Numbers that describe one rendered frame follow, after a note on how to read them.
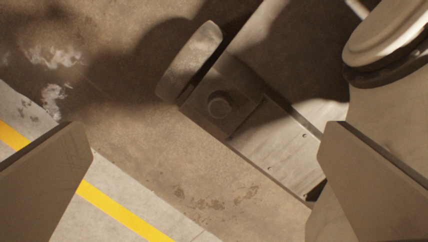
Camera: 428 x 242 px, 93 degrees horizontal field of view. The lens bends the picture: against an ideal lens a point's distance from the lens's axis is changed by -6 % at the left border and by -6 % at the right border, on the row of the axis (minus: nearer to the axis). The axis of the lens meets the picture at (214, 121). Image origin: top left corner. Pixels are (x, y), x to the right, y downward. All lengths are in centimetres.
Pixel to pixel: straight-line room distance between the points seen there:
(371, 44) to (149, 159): 63
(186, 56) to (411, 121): 32
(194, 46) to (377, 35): 27
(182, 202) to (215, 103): 51
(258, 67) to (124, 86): 40
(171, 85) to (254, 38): 18
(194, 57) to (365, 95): 27
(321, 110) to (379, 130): 21
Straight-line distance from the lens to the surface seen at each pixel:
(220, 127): 41
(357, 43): 35
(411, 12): 34
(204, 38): 42
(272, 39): 43
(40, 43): 79
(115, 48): 66
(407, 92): 30
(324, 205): 22
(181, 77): 41
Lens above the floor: 60
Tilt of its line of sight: 69 degrees down
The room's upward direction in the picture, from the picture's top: 170 degrees counter-clockwise
